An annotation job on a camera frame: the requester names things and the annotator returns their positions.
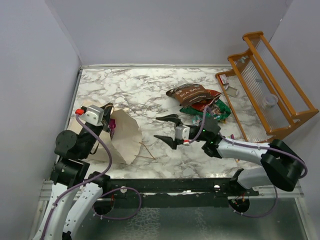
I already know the purple snack packet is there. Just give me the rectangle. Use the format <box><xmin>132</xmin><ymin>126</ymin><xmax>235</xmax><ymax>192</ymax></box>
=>
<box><xmin>108</xmin><ymin>118</ymin><xmax>116</xmax><ymax>139</ymax></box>

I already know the red doritos bag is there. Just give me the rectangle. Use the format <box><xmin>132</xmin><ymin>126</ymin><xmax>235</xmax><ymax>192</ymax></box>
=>
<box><xmin>190</xmin><ymin>89</ymin><xmax>222</xmax><ymax>112</ymax></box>

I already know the dark brown chocolate packet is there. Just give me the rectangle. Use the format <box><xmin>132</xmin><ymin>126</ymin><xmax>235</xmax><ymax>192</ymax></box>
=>
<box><xmin>166</xmin><ymin>83</ymin><xmax>211</xmax><ymax>107</ymax></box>

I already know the green crisps bag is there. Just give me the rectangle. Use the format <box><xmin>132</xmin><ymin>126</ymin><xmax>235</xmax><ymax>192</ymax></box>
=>
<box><xmin>179</xmin><ymin>100</ymin><xmax>232</xmax><ymax>121</ymax></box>

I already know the beige paper bag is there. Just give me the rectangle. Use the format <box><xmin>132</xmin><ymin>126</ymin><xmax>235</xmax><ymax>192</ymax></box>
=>
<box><xmin>67</xmin><ymin>107</ymin><xmax>155</xmax><ymax>165</ymax></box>

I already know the teal snack packet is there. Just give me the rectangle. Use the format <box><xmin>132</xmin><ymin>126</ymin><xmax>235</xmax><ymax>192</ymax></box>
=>
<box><xmin>192</xmin><ymin>115</ymin><xmax>203</xmax><ymax>126</ymax></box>

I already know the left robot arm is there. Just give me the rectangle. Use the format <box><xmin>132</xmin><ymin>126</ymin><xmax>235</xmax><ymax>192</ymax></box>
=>
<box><xmin>34</xmin><ymin>103</ymin><xmax>114</xmax><ymax>240</ymax></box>

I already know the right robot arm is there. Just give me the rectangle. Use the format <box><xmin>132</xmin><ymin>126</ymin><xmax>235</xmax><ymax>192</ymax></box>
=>
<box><xmin>156</xmin><ymin>114</ymin><xmax>308</xmax><ymax>196</ymax></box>

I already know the small red card box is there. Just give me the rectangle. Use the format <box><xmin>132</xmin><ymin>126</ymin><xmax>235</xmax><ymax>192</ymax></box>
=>
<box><xmin>218</xmin><ymin>74</ymin><xmax>229</xmax><ymax>85</ymax></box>

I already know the clear plastic cup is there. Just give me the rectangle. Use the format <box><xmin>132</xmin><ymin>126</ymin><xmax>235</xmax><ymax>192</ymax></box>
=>
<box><xmin>263</xmin><ymin>94</ymin><xmax>278</xmax><ymax>108</ymax></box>

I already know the wooden rack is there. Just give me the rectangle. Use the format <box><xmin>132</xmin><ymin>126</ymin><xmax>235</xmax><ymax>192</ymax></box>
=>
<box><xmin>215</xmin><ymin>31</ymin><xmax>319</xmax><ymax>143</ymax></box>

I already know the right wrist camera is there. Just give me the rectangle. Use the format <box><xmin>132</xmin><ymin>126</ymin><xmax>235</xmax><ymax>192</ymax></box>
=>
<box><xmin>174</xmin><ymin>125</ymin><xmax>190</xmax><ymax>146</ymax></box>

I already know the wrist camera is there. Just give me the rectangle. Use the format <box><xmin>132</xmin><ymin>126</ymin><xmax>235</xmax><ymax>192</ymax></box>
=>
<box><xmin>174</xmin><ymin>125</ymin><xmax>190</xmax><ymax>146</ymax></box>
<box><xmin>75</xmin><ymin>104</ymin><xmax>104</xmax><ymax>127</ymax></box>

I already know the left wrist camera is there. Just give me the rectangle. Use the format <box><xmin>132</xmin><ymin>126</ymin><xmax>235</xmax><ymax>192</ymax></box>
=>
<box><xmin>75</xmin><ymin>104</ymin><xmax>104</xmax><ymax>127</ymax></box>

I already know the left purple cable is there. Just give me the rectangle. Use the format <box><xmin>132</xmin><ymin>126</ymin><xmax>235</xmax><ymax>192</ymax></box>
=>
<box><xmin>39</xmin><ymin>114</ymin><xmax>113</xmax><ymax>240</ymax></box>

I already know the purple cable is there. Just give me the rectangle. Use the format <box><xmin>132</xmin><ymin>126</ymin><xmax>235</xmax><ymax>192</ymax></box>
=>
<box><xmin>187</xmin><ymin>106</ymin><xmax>308</xmax><ymax>218</ymax></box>
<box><xmin>39</xmin><ymin>114</ymin><xmax>113</xmax><ymax>240</ymax></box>

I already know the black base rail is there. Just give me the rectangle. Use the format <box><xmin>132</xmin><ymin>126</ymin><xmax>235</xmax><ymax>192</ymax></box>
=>
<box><xmin>94</xmin><ymin>177</ymin><xmax>259</xmax><ymax>212</ymax></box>

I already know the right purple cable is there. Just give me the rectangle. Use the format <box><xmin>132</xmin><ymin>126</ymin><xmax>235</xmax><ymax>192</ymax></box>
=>
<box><xmin>187</xmin><ymin>106</ymin><xmax>308</xmax><ymax>218</ymax></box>

